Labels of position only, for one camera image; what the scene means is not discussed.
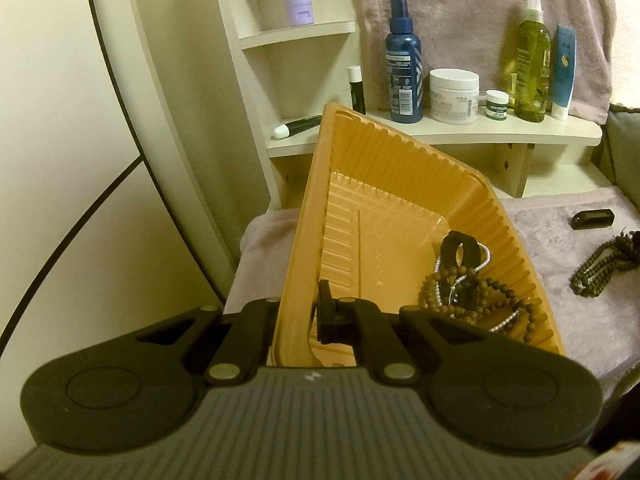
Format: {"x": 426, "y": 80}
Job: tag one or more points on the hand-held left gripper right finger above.
{"x": 332, "y": 320}

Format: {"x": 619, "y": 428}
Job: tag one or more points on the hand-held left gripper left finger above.
{"x": 240, "y": 340}

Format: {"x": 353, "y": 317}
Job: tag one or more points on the black hair clip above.
{"x": 450, "y": 250}

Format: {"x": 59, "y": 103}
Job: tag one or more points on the orange plastic tray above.
{"x": 400, "y": 185}

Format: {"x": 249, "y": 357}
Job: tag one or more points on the white pearl strand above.
{"x": 505, "y": 321}

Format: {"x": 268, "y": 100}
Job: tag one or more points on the black rectangular case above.
{"x": 592, "y": 219}

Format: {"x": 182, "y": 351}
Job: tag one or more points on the black tube with white cap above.
{"x": 300, "y": 125}

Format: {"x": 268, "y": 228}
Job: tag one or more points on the cream wooden shelf unit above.
{"x": 450, "y": 132}

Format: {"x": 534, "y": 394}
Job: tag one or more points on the pink fluffy towel mat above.
{"x": 550, "y": 260}

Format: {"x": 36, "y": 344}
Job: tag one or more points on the lip balm stick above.
{"x": 356, "y": 92}

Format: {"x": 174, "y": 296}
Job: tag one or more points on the white cream jar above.
{"x": 454, "y": 97}

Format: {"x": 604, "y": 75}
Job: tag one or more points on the blue spray bottle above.
{"x": 404, "y": 75}

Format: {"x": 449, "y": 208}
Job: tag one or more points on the small green-label jar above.
{"x": 497, "y": 107}

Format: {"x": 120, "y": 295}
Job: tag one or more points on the red and white packet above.
{"x": 620, "y": 465}

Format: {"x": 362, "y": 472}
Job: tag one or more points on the green spray bottle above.
{"x": 532, "y": 60}

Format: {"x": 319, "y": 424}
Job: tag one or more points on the pink hanging towel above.
{"x": 450, "y": 10}

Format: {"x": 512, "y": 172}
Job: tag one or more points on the white and blue tube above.
{"x": 563, "y": 70}

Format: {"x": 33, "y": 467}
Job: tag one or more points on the grey cushion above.
{"x": 625, "y": 145}

